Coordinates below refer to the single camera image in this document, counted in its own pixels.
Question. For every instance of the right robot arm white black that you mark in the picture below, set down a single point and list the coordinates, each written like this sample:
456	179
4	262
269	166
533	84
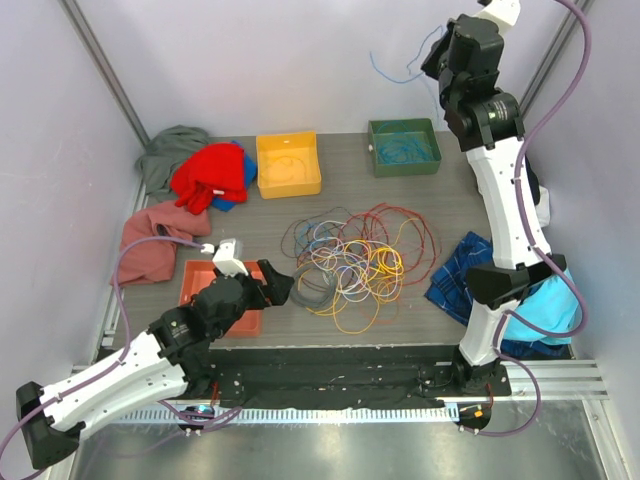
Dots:
488	125

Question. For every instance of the pink cloth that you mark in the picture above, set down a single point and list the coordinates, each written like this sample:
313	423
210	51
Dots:
154	261

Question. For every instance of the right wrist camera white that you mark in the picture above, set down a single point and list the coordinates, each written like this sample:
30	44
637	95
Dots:
504	13

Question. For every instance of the yellow plastic bin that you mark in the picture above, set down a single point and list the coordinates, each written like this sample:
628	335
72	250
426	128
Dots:
288	165

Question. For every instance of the green plastic bin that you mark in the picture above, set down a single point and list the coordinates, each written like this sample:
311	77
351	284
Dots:
403	147

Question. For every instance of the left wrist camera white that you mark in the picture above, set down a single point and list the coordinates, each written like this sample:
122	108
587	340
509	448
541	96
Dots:
226	257

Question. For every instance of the blue cloth under red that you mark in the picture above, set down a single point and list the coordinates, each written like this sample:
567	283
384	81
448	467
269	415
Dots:
250	173

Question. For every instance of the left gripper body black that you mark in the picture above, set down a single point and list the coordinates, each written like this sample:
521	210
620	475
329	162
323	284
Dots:
253	297

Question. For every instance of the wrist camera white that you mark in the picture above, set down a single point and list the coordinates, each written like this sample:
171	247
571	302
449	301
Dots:
226	257
504	13

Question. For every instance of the black cloth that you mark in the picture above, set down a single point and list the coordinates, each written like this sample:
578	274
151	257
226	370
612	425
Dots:
534	183

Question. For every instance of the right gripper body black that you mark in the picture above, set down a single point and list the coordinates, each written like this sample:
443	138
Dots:
433	66

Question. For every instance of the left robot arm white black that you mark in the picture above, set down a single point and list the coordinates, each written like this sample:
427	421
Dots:
163	362

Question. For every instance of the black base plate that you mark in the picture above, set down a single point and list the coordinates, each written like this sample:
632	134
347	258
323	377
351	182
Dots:
337	378

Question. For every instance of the blue striped cloth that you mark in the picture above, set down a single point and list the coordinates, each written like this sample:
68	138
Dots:
450	292

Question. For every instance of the slotted cable duct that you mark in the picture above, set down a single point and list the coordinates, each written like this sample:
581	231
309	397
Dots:
157	415

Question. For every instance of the left aluminium corner post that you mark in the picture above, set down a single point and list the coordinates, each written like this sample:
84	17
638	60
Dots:
91	43

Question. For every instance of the light blue cloth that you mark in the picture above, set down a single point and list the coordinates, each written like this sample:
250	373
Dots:
551	307

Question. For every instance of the orange plastic bin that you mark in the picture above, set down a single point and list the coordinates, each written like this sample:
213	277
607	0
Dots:
199	274

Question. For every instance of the right aluminium corner post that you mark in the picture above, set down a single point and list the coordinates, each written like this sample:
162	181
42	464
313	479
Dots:
549	60

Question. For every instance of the white cloth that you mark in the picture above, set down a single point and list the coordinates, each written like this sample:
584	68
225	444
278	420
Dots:
543	210

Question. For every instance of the grey cloth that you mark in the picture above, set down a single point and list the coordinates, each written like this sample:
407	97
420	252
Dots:
165	153

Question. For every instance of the aluminium corner post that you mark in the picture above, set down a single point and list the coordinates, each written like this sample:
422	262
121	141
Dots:
91	43
549	60

